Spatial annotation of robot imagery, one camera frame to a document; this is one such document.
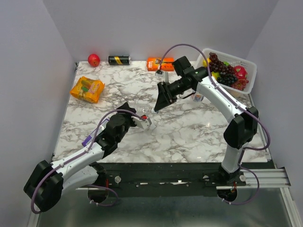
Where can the pink dragon fruit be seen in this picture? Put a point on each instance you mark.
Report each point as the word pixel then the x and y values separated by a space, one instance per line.
pixel 240 72

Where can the purple toothpaste box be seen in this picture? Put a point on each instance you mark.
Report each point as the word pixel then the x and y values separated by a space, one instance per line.
pixel 90 137

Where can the red apple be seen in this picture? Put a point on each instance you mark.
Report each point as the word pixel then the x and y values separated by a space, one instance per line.
pixel 93 60

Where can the red lychee cluster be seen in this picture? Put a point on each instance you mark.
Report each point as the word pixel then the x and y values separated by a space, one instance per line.
pixel 240 84

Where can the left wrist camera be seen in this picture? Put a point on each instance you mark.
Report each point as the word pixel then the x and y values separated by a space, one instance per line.
pixel 143 123

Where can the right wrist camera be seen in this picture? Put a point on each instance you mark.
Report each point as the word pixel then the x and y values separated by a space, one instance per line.
pixel 163 74

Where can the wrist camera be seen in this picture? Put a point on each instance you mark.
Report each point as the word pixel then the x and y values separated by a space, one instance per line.
pixel 143 123
pixel 163 74

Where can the clear unlabelled plastic bottle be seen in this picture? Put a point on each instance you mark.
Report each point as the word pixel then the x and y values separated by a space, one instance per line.
pixel 144 109

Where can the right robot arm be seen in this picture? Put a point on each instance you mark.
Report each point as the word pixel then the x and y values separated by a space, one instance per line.
pixel 242 120

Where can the orange razor box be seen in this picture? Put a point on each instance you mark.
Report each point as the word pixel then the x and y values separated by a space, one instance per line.
pixel 153 64

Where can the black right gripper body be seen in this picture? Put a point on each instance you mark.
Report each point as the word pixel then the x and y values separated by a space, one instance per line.
pixel 174 89

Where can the aluminium frame rail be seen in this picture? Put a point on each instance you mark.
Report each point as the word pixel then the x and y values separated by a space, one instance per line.
pixel 268 178

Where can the clear bottle with blue label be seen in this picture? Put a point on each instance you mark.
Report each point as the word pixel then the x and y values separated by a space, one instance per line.
pixel 197 98

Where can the orange snack bag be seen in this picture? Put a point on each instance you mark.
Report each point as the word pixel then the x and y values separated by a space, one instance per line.
pixel 88 90

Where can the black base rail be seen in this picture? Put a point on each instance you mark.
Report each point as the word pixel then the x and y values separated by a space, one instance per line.
pixel 172 179

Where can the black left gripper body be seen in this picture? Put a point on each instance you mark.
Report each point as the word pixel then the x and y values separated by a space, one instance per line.
pixel 129 122

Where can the black drink can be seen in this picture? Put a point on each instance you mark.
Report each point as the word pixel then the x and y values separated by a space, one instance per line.
pixel 119 60

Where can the white plastic basket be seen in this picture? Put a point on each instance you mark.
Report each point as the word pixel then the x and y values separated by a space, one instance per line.
pixel 249 66

